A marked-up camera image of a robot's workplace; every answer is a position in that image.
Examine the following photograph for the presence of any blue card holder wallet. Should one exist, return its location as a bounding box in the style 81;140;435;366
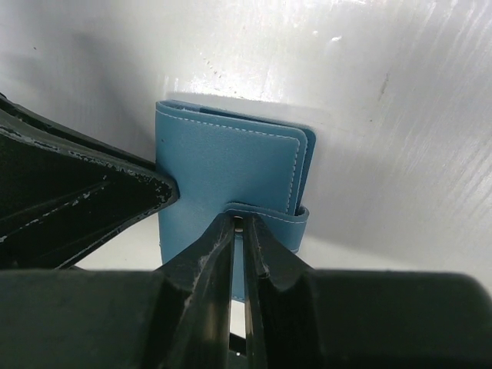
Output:
154;99;318;303

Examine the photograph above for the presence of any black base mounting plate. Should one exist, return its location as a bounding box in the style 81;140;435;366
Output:
228;333;248;369

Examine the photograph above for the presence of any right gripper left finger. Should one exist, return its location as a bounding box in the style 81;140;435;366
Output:
1;214;234;368

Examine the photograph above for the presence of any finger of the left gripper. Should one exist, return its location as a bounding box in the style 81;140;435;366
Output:
1;98;178;269

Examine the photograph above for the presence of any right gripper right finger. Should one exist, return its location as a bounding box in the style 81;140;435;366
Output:
243;216;491;368

